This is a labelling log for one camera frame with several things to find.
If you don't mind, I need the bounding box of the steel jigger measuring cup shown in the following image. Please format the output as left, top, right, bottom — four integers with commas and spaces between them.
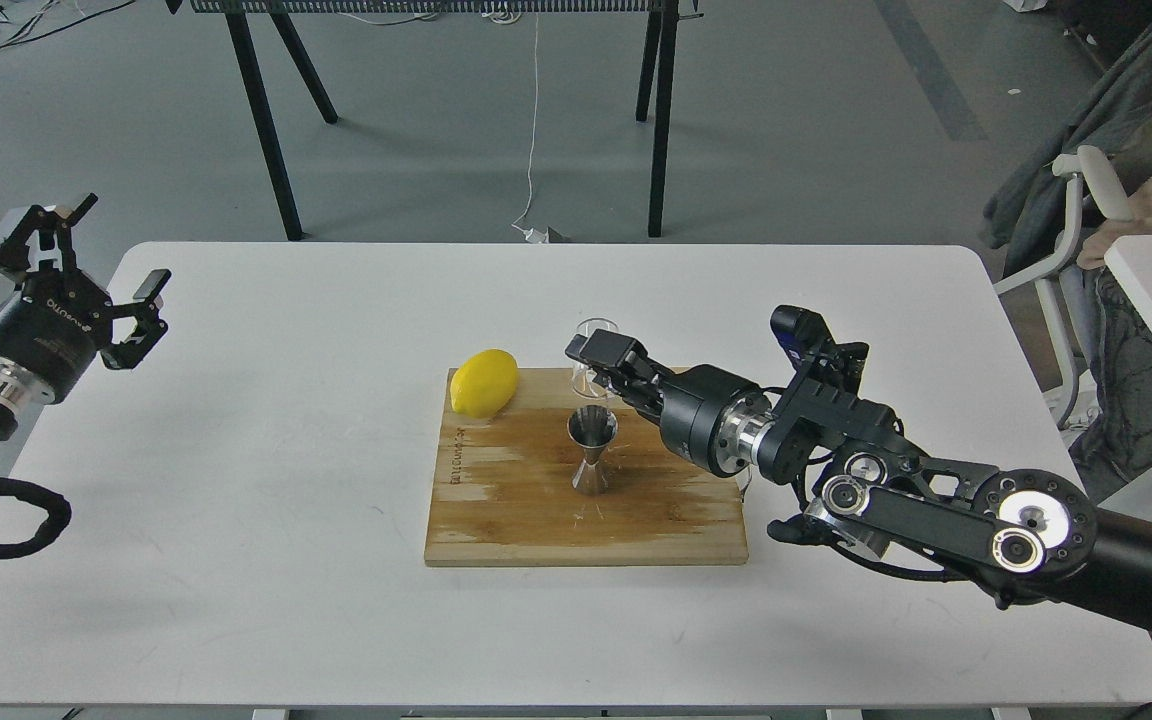
567, 404, 617, 497

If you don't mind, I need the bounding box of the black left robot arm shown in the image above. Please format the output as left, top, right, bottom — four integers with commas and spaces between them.
0, 194, 172, 560

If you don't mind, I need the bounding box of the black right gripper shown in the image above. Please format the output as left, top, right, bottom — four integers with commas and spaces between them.
564, 331, 771, 477

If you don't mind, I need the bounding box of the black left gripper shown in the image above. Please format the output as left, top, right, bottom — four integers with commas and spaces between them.
0, 194, 172, 406

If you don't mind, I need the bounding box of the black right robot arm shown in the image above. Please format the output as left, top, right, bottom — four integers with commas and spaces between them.
566, 305, 1152, 632

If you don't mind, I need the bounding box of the white hanging cable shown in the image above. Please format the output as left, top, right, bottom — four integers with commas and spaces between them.
511, 12, 569, 244

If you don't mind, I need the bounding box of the small clear glass cup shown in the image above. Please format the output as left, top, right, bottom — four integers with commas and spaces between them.
571, 316, 620, 402

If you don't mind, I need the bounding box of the black metal table frame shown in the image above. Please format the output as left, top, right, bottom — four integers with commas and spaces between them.
166, 1, 704, 242

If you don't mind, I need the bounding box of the yellow lemon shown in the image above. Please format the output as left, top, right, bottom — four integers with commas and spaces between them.
449, 348, 518, 419

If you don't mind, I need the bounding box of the wooden cutting board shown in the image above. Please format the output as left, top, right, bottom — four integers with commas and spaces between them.
424, 367, 749, 568

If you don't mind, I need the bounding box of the person in beige shirt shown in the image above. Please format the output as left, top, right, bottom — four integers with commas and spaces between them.
1066, 126, 1152, 501

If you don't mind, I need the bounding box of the dark grey jacket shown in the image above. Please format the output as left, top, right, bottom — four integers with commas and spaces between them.
982, 22, 1152, 275

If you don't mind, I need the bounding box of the white office chair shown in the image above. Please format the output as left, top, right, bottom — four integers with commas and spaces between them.
993, 145, 1134, 432

